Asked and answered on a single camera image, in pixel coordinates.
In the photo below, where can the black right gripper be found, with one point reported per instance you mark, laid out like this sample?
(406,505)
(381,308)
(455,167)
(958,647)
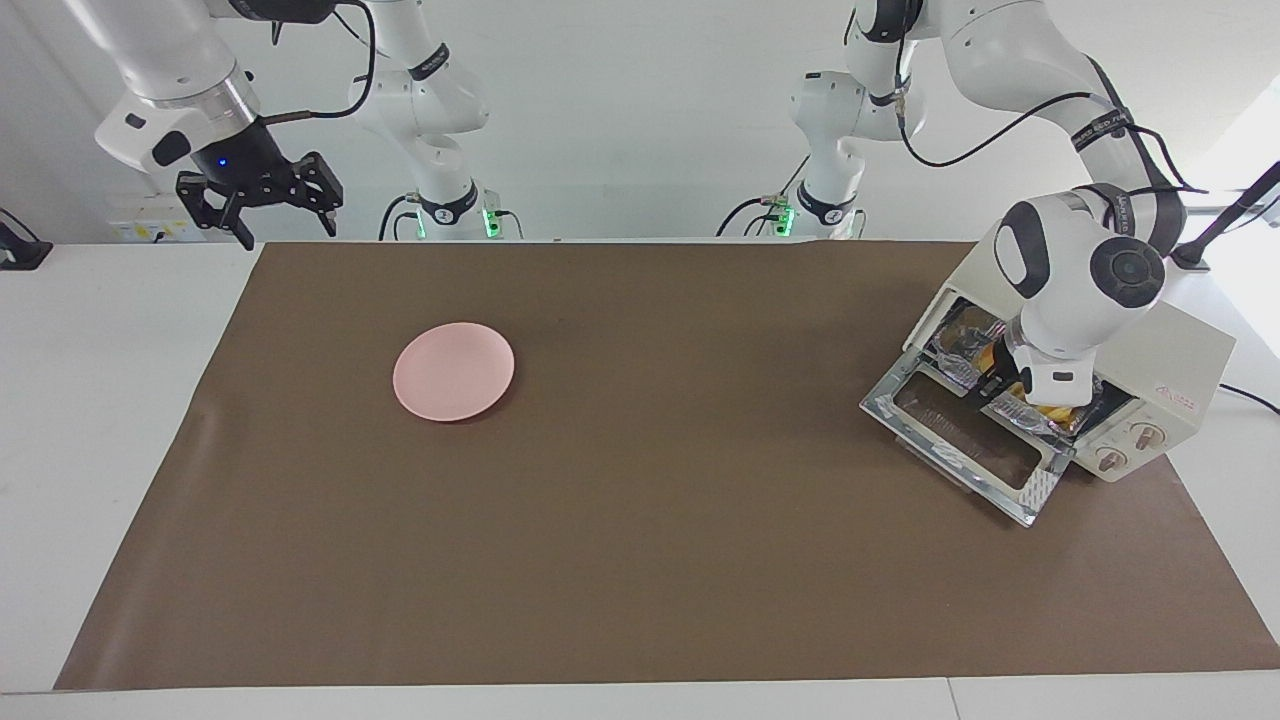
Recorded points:
(242,160)

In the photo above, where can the black clamp stand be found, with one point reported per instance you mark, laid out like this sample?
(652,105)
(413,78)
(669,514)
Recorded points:
(20,255)

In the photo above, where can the white wall power strip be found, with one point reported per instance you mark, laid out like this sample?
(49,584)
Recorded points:
(135,230)

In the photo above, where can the brown table mat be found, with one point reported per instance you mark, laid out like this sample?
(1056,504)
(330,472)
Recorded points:
(600,550)

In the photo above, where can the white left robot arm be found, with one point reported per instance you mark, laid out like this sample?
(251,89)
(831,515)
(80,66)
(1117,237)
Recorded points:
(1060,300)

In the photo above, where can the glass oven door metal frame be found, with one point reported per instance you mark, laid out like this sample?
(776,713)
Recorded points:
(960,460)

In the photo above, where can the white toaster oven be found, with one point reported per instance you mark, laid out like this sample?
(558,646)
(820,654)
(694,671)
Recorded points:
(1170,360)

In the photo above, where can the beige oven knob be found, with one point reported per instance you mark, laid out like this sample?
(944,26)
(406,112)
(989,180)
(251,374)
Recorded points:
(1110,460)
(1147,435)

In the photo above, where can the pink round plate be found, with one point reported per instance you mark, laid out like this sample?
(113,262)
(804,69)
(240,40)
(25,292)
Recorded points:
(453,372)

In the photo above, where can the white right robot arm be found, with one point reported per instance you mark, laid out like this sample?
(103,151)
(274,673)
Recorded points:
(160,60)

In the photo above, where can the sliced yellow bread loaf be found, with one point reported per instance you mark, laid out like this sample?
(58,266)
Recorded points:
(1055,412)

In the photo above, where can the aluminium foil tray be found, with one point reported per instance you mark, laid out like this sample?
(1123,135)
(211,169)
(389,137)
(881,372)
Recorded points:
(950,355)

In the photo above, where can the black camera stand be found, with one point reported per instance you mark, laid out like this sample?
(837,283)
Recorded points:
(1190,258)

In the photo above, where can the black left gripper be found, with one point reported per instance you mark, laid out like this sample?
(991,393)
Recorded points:
(1010,378)

